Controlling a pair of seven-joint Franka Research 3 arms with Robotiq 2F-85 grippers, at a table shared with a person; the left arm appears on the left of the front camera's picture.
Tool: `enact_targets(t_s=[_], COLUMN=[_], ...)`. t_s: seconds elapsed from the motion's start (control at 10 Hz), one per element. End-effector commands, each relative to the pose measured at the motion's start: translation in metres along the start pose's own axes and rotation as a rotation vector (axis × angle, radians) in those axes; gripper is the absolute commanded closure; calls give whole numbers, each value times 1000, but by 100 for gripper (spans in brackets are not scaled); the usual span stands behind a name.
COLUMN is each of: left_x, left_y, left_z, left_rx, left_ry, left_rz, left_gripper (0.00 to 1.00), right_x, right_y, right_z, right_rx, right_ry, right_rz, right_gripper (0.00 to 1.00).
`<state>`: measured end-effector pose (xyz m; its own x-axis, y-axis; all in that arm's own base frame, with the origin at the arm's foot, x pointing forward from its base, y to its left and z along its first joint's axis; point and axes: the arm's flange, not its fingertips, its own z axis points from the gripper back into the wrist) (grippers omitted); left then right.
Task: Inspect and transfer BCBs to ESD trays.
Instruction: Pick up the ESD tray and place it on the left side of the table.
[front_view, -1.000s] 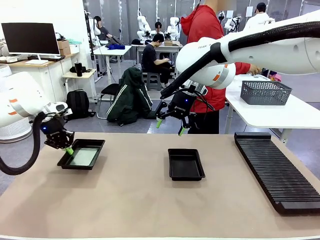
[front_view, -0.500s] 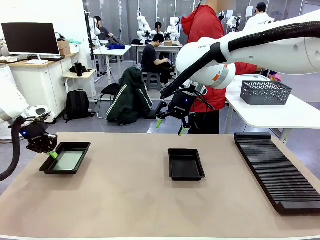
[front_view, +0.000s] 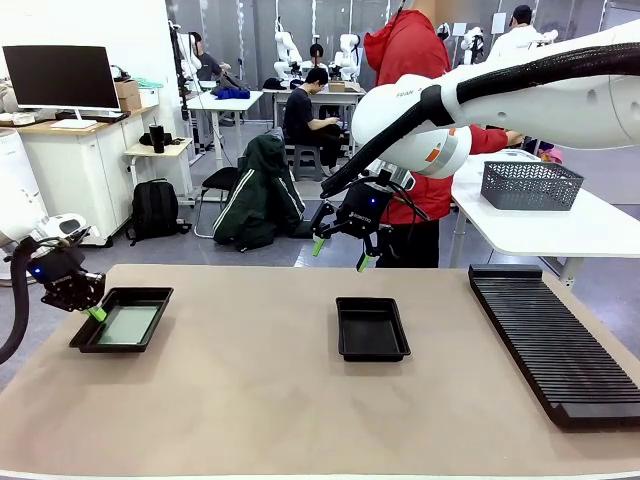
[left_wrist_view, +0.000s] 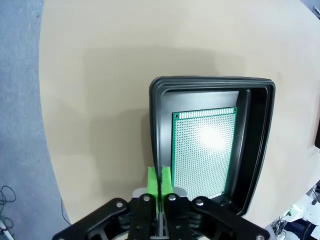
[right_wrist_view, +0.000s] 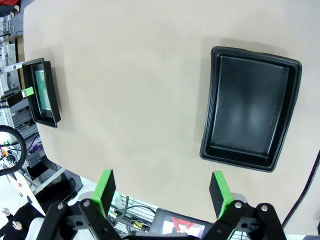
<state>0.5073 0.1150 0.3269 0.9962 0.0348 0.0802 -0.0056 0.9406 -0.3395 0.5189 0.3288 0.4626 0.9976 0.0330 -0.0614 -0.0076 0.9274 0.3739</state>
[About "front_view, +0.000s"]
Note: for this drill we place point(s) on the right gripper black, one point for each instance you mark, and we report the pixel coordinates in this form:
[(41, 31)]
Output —
[(362, 212)]

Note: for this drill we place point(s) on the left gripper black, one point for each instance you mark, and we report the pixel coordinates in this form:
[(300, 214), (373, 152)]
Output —
[(60, 280)]

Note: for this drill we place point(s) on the black ESD tray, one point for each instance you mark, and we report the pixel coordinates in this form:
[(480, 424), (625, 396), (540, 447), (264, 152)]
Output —
[(150, 300), (372, 330)]

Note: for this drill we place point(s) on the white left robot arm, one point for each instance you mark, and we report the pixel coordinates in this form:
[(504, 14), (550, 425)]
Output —
[(17, 210)]

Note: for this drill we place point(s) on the red-sleeved right forearm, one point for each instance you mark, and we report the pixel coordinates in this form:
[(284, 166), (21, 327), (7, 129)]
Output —
[(487, 140)]

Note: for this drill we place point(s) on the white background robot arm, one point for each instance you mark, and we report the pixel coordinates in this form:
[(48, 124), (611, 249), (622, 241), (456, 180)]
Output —
[(472, 42), (286, 47), (347, 52)]

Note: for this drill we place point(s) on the person right hand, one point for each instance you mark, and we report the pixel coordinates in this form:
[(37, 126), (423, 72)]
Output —
[(515, 138)]

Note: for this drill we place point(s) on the grey plastic stool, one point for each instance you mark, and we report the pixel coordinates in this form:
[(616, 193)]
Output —
[(307, 160)]

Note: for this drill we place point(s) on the dark green striped jacket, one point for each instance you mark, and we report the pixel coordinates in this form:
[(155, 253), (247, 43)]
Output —
[(260, 200)]

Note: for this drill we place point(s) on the black backpack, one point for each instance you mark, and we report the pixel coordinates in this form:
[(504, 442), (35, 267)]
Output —
[(155, 210)]

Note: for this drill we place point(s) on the seated person dark clothes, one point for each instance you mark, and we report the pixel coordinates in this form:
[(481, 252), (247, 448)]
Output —
[(300, 115)]

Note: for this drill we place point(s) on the white cabinet wooden top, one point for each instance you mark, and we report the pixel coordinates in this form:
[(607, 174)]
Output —
[(85, 165)]

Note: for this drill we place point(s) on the black folding chair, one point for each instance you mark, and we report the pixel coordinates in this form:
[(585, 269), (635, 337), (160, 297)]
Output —
[(220, 177)]

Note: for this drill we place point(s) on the white background desk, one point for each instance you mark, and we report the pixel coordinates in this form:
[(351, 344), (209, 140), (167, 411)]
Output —
[(252, 100), (345, 91)]

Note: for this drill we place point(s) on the white side table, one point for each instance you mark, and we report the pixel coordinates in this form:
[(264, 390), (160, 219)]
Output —
[(500, 225)]

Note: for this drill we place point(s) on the white air purifier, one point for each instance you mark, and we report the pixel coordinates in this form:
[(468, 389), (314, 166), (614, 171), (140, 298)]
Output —
[(10, 150)]

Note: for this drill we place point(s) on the small white rolling table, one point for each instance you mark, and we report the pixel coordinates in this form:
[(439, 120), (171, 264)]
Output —
[(170, 150)]

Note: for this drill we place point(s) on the black tumbler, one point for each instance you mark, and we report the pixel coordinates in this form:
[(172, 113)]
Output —
[(157, 140)]

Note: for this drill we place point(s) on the black keyboard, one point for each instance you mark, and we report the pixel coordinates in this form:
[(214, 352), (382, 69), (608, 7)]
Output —
[(100, 117)]

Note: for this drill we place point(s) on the grey mesh basket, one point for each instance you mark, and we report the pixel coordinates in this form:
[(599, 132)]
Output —
[(525, 187)]

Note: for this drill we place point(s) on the blue cloth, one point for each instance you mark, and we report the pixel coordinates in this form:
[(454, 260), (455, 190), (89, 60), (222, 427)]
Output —
[(231, 93)]

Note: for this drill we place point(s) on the person in red jacket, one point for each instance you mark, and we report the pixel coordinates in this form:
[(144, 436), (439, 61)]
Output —
[(400, 45)]

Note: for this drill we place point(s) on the brown cardboard box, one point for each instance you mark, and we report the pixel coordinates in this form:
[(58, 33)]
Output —
[(127, 95)]

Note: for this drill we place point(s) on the black computer monitor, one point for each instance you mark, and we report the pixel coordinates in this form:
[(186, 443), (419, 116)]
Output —
[(60, 75)]

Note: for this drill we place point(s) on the seated person grey shirt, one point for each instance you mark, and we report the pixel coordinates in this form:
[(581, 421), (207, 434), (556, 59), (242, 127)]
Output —
[(205, 65)]

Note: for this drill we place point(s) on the black slotted board rack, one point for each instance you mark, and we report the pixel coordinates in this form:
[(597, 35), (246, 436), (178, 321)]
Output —
[(550, 340)]

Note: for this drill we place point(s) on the person in white coat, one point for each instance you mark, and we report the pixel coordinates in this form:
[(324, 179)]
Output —
[(515, 40)]

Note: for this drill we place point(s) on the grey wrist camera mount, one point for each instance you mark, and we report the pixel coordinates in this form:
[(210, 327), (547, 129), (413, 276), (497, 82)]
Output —
[(400, 177)]

